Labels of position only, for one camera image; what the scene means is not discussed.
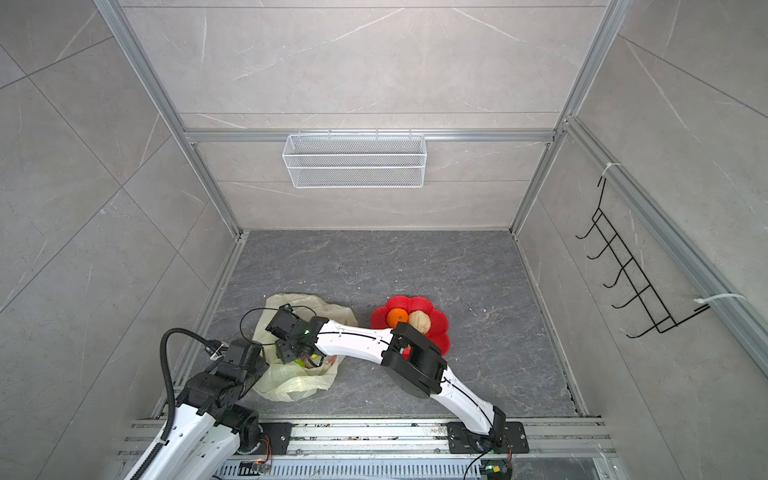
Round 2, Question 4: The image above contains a yellowish plastic bag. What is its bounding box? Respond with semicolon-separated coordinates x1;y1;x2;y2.
247;293;359;402

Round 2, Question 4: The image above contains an orange fake fruit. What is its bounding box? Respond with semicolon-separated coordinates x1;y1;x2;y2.
386;308;409;329

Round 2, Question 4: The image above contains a beige fake potato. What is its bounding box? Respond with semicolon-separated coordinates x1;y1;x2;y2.
408;310;432;335

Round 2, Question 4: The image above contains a red flower-shaped plate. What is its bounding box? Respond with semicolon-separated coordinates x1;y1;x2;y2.
370;296;451;356

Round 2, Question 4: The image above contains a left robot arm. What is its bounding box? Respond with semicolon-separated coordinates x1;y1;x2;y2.
126;339;271;479

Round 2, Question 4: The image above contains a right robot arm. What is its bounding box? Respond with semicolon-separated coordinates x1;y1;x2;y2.
266;305;506;451

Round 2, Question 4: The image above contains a right thin black cable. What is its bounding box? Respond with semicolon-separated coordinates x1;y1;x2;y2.
239;304;496;433

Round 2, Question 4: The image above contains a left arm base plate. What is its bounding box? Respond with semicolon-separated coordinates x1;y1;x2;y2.
255;422;293;457

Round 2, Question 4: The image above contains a left black corrugated cable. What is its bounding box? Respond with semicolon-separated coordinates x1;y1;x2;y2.
128;327;226;480

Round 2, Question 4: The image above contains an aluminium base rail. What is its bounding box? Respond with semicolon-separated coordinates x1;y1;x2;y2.
116;418;619;463

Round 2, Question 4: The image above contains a white wire mesh basket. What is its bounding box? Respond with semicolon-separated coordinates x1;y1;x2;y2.
282;133;428;189

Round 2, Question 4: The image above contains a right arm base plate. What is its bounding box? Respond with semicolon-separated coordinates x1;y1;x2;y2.
446;422;530;455

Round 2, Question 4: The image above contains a black wire hook rack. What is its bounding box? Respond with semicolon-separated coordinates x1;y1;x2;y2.
575;177;711;339

